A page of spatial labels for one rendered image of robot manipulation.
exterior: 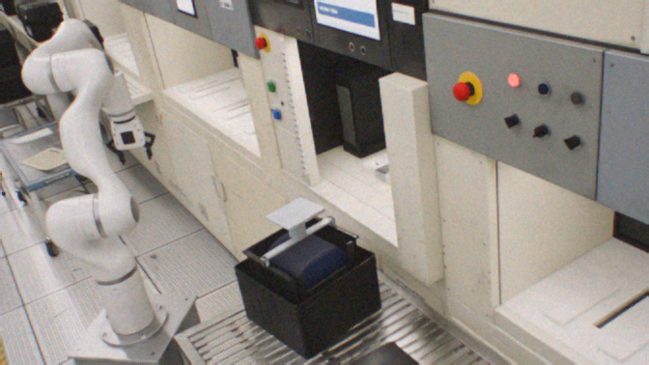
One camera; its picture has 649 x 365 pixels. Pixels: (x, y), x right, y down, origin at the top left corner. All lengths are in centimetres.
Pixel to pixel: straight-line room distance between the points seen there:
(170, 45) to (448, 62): 233
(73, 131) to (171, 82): 182
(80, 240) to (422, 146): 90
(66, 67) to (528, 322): 130
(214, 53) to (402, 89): 226
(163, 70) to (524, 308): 243
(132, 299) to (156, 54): 187
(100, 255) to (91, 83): 45
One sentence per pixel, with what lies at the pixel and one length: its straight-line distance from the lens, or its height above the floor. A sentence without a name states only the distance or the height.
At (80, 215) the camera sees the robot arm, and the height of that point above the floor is 116.
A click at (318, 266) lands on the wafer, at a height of 95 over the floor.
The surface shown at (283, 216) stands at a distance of 167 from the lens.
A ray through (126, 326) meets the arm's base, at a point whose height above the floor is 80.
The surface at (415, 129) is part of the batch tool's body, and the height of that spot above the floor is 131.
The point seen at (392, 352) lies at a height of 86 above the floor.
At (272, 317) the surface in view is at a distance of 175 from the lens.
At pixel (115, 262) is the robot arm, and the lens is 184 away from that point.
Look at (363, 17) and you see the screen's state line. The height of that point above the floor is 151.
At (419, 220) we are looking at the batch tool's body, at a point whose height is 106.
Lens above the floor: 193
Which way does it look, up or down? 28 degrees down
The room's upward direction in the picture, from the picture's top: 9 degrees counter-clockwise
